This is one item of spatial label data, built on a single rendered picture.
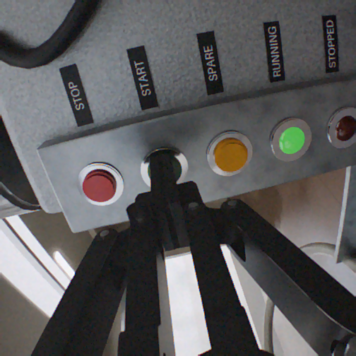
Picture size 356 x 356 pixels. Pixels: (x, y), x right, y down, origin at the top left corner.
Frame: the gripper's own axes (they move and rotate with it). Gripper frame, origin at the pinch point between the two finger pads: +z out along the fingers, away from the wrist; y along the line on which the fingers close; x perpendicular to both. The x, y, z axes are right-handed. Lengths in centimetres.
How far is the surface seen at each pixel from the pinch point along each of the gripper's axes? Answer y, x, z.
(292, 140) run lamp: 10.1, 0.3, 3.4
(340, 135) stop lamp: 14.6, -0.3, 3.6
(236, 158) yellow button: 5.5, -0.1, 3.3
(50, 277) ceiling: -244, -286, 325
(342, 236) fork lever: 30.3, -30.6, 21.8
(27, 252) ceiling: -245, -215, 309
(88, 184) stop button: -5.6, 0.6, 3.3
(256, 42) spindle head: 8.9, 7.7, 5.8
